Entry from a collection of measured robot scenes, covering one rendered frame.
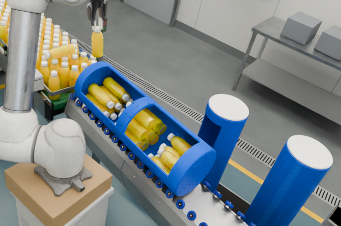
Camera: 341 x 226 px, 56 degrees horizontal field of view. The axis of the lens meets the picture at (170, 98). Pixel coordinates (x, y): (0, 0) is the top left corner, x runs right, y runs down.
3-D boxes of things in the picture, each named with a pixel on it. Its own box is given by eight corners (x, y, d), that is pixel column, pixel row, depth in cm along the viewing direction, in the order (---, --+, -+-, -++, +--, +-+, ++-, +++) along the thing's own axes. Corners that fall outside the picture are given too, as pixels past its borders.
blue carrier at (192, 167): (172, 206, 157) (179, 172, 138) (76, 107, 201) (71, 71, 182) (211, 175, 173) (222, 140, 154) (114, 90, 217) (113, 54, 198)
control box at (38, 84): (27, 93, 191) (26, 79, 186) (12, 76, 201) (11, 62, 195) (43, 89, 198) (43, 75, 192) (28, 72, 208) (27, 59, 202)
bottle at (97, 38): (102, 59, 200) (102, 33, 187) (90, 58, 199) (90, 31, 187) (104, 53, 205) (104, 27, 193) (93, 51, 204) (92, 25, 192)
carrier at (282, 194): (279, 252, 236) (272, 218, 260) (339, 174, 186) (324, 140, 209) (242, 245, 235) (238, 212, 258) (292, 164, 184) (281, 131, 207)
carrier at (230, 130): (196, 170, 284) (172, 185, 266) (225, 90, 234) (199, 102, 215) (219, 192, 270) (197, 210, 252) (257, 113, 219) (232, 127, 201)
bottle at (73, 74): (71, 87, 222) (71, 64, 211) (80, 90, 221) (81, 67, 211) (66, 92, 216) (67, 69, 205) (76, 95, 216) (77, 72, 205)
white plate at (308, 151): (339, 172, 185) (338, 173, 186) (324, 139, 208) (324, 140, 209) (293, 163, 184) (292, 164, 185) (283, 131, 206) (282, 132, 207)
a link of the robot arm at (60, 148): (79, 181, 131) (84, 141, 119) (33, 175, 128) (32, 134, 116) (87, 153, 144) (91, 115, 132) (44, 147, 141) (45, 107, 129)
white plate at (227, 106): (226, 89, 232) (225, 91, 233) (200, 100, 215) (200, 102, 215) (257, 111, 218) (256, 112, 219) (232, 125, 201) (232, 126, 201)
